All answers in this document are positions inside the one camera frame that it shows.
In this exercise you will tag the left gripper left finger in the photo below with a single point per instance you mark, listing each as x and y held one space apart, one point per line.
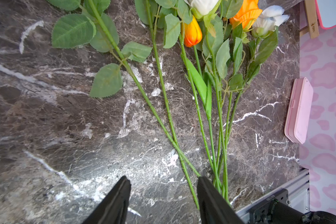
114 207

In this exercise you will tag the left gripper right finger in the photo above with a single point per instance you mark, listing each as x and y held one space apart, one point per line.
213 207

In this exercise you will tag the pink pencil case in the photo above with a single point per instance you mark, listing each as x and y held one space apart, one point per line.
298 113

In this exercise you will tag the large orange rose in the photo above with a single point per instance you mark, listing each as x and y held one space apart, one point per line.
87 23

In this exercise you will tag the white rose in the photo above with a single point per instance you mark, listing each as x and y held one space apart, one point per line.
263 40
205 13

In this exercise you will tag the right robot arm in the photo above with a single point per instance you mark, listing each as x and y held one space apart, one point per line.
283 214

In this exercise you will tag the orange tulip bud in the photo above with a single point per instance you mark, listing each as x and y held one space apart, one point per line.
191 35

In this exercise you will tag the pale blue rose left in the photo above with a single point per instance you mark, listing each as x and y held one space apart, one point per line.
168 84

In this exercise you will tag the wooden easel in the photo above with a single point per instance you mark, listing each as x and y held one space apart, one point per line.
312 26

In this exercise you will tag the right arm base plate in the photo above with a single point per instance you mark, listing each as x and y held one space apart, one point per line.
261 213

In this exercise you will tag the whiteboard with pink frame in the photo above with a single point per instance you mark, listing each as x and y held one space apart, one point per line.
326 11

